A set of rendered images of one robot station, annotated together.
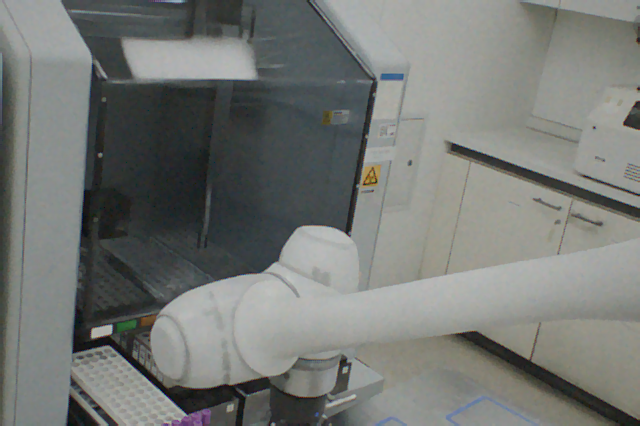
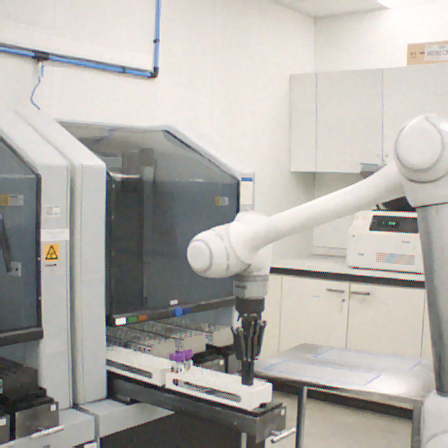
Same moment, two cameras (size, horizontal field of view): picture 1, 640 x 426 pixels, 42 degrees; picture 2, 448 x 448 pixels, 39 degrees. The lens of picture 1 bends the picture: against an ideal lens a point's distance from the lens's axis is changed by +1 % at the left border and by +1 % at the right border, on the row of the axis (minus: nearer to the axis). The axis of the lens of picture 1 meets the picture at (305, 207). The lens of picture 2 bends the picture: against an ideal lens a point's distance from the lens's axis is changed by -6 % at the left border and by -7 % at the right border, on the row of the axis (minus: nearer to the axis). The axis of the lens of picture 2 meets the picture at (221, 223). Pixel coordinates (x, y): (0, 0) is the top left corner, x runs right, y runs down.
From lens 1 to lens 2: 0.80 m
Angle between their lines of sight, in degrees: 17
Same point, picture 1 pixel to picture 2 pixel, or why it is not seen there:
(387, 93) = (245, 189)
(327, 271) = not seen: hidden behind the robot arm
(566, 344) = not seen: hidden behind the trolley
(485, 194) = (295, 295)
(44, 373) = (94, 346)
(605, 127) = (359, 234)
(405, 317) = (306, 214)
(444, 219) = (271, 319)
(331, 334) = (276, 228)
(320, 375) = (262, 284)
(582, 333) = not seen: hidden behind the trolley
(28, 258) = (83, 276)
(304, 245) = (245, 216)
